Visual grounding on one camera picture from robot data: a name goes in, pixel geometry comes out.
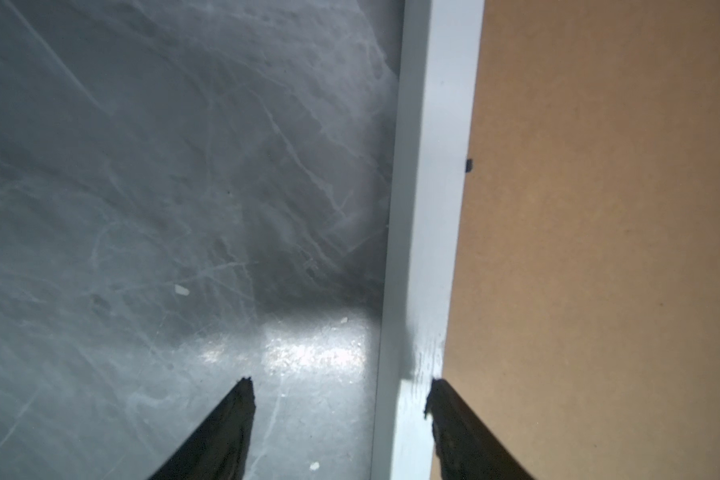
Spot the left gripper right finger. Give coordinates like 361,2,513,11
424,379,533,480

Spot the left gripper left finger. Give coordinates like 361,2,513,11
150,377,256,480

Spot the brown frame backing board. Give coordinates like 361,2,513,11
444,1,720,479

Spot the white picture frame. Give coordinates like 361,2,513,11
371,1,484,479

